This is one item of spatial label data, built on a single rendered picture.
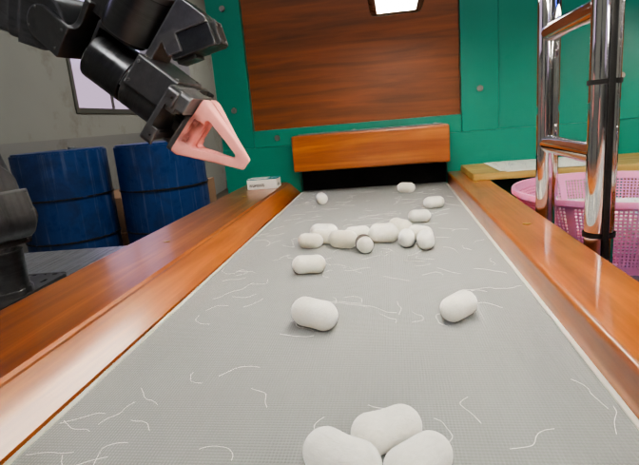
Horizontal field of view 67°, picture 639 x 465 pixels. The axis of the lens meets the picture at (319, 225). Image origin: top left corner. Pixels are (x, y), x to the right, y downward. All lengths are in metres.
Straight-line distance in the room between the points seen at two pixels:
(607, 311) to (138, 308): 0.33
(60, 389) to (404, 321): 0.23
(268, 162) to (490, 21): 0.50
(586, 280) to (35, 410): 0.35
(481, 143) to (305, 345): 0.74
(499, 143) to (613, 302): 0.70
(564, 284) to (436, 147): 0.61
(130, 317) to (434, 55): 0.78
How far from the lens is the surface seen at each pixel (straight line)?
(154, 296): 0.44
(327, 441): 0.22
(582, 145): 0.50
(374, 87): 1.01
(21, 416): 0.32
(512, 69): 1.04
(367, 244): 0.53
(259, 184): 0.96
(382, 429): 0.23
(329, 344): 0.34
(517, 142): 1.03
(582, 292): 0.36
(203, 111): 0.54
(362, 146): 0.94
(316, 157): 0.95
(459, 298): 0.36
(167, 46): 0.56
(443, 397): 0.28
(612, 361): 0.30
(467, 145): 1.01
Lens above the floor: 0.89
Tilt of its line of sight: 12 degrees down
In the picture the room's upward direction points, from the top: 5 degrees counter-clockwise
